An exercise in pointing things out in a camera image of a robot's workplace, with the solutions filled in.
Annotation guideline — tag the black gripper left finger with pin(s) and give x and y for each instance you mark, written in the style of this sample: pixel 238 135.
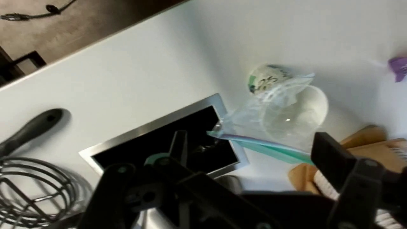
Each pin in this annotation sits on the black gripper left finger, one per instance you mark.
pixel 118 195

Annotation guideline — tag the clear plastic zip bag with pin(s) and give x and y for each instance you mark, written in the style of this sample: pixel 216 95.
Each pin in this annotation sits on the clear plastic zip bag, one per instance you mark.
pixel 249 122

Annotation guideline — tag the patterned paper cup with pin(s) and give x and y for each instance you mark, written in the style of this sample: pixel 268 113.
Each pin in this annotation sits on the patterned paper cup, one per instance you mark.
pixel 309 106

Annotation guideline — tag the black metal frame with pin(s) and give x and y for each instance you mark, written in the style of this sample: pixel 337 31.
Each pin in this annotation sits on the black metal frame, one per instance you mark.
pixel 25 59

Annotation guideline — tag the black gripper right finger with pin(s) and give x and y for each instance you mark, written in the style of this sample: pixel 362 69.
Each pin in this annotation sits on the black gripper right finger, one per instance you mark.
pixel 369 195

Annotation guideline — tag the small purple wrapper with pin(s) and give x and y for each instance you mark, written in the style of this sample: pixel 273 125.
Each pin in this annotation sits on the small purple wrapper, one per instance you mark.
pixel 398 65

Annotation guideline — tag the metal rimmed sink basin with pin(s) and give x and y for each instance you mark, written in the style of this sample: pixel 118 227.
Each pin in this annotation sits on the metal rimmed sink basin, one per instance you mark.
pixel 140 148

